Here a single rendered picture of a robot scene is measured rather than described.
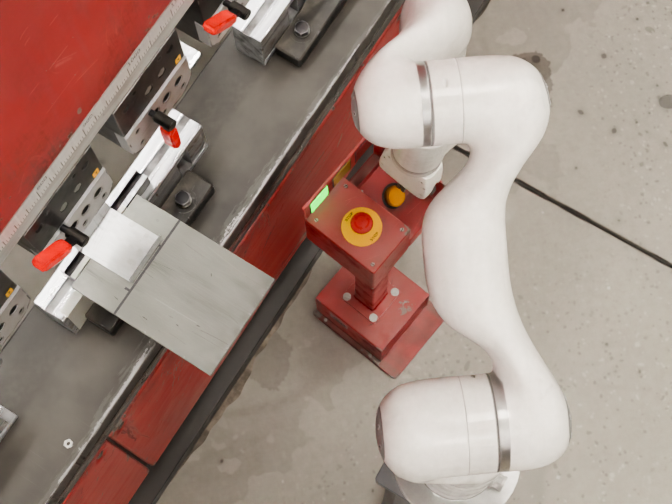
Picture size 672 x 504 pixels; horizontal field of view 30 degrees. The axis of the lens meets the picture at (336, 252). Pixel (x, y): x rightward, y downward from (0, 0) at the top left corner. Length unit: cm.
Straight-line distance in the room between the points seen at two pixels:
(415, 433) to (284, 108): 86
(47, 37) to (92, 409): 81
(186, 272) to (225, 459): 102
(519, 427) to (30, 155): 67
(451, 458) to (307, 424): 145
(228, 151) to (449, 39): 72
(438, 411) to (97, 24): 61
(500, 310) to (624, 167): 169
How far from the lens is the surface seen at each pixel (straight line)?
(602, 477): 295
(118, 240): 200
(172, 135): 182
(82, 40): 152
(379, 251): 219
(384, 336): 283
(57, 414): 209
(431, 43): 152
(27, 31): 140
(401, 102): 143
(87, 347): 210
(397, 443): 149
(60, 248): 171
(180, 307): 196
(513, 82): 145
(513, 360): 148
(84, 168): 172
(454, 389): 150
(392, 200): 228
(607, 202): 310
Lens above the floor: 289
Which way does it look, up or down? 74 degrees down
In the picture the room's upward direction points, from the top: 4 degrees counter-clockwise
